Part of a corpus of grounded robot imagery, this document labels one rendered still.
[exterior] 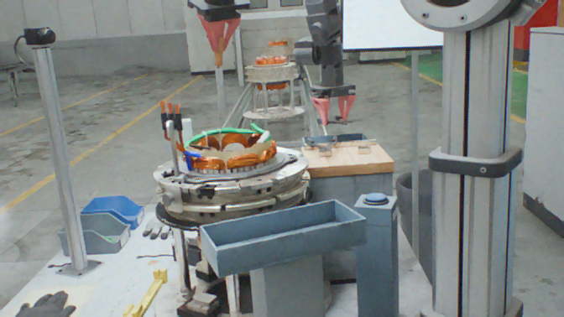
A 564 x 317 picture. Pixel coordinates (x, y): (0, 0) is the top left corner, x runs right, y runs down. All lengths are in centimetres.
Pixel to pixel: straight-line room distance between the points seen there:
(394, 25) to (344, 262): 105
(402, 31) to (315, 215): 120
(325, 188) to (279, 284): 38
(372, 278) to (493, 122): 42
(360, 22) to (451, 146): 133
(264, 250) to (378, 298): 34
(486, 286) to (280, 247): 30
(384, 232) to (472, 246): 24
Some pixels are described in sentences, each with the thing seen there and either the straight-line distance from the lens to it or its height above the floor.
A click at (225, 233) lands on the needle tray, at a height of 104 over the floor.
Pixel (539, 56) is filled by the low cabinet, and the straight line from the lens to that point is 376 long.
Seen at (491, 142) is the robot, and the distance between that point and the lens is 80.
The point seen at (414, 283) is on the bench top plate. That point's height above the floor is 78.
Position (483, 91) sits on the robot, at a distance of 78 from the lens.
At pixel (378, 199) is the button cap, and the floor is 104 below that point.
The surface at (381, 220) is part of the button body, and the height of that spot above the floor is 101.
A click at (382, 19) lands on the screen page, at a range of 206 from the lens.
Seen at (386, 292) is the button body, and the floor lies 86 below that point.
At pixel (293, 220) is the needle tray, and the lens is 94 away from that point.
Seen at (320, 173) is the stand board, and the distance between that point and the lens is 118.
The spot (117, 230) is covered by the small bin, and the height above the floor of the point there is 80.
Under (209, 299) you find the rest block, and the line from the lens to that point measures 115.
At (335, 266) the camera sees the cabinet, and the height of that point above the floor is 83.
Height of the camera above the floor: 139
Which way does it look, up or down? 15 degrees down
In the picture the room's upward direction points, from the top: 4 degrees counter-clockwise
